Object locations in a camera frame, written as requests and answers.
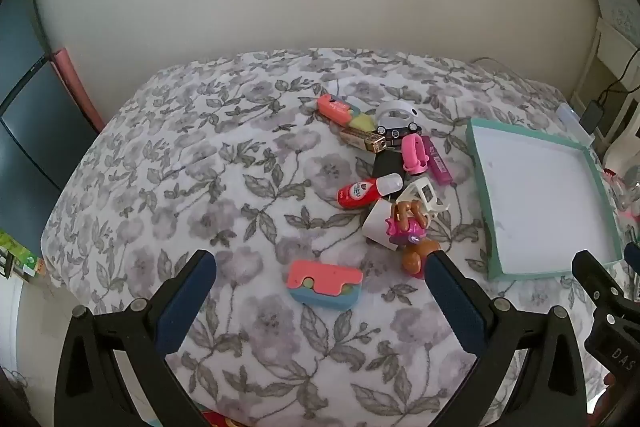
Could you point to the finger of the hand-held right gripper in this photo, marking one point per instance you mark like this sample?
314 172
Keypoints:
633 254
595 282

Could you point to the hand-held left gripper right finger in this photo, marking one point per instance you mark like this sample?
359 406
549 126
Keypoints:
457 302

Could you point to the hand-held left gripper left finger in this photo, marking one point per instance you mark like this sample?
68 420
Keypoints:
186 297

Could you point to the teal rimmed white tray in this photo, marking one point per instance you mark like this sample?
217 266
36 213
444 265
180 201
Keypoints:
540 202

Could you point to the pink and blue toy block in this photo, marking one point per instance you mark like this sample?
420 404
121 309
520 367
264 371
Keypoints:
324 284

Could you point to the magenta tube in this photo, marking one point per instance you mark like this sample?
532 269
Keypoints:
439 161

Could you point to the red bottle with white cap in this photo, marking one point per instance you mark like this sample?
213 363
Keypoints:
367 191

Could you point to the pink kids watch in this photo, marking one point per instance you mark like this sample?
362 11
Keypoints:
415 154

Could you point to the black toy car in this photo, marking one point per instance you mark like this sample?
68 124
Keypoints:
397 130

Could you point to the white wristband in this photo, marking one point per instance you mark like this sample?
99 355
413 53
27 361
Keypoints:
395 111

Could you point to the orange blue yellow toy knife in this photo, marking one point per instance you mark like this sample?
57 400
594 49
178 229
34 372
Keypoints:
342 111

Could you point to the white paper cup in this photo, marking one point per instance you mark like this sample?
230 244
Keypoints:
377 224

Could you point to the grey floral blanket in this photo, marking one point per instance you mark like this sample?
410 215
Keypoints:
240 187

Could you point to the white laundry basket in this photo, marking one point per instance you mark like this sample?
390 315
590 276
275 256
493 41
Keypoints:
627 132

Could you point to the black power adapter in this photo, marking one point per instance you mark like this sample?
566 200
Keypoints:
592 114

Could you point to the white power strip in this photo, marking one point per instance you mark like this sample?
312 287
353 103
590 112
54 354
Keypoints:
575 119

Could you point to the green box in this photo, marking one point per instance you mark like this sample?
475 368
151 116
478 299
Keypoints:
17 254

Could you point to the gold harmonica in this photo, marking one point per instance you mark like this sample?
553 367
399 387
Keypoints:
362 141

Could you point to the dark flat screen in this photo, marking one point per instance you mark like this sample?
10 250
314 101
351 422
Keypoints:
30 107

